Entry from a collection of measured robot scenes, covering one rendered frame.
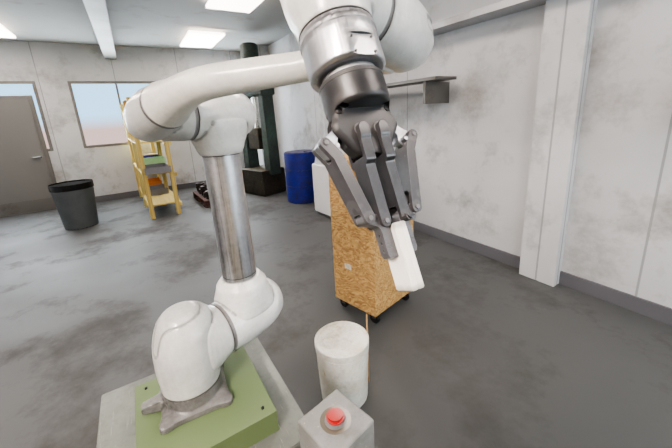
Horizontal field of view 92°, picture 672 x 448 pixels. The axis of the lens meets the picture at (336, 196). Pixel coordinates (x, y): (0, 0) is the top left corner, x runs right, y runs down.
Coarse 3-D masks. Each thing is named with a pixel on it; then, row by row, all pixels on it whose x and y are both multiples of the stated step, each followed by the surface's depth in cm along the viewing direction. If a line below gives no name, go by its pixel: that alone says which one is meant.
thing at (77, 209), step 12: (72, 180) 532; (84, 180) 537; (60, 192) 484; (72, 192) 490; (84, 192) 503; (60, 204) 491; (72, 204) 494; (84, 204) 505; (60, 216) 501; (72, 216) 498; (84, 216) 508; (96, 216) 528; (72, 228) 504
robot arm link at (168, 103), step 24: (408, 0) 43; (408, 24) 44; (384, 48) 45; (408, 48) 46; (192, 72) 58; (216, 72) 57; (240, 72) 57; (264, 72) 57; (288, 72) 57; (384, 72) 52; (144, 96) 65; (168, 96) 61; (192, 96) 59; (216, 96) 60; (168, 120) 66
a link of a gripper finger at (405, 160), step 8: (408, 136) 37; (416, 136) 37; (408, 144) 36; (400, 152) 37; (408, 152) 36; (400, 160) 37; (408, 160) 36; (416, 160) 36; (400, 168) 37; (408, 168) 36; (416, 168) 36; (400, 176) 37; (408, 176) 36; (416, 176) 36; (408, 184) 36; (416, 184) 36; (408, 192) 37; (416, 192) 35; (408, 200) 37; (416, 200) 35; (416, 208) 35
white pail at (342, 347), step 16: (320, 336) 180; (336, 336) 180; (352, 336) 179; (368, 336) 178; (320, 352) 168; (336, 352) 168; (352, 352) 167; (368, 352) 187; (320, 368) 174; (336, 368) 166; (352, 368) 166; (368, 368) 190; (336, 384) 169; (352, 384) 169; (352, 400) 172
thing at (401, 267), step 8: (392, 224) 33; (392, 232) 33; (400, 232) 33; (400, 240) 32; (400, 248) 32; (400, 256) 33; (408, 256) 32; (392, 264) 34; (400, 264) 33; (408, 264) 32; (392, 272) 34; (400, 272) 33; (408, 272) 32; (400, 280) 33; (408, 280) 32; (400, 288) 34; (408, 288) 32; (416, 288) 32
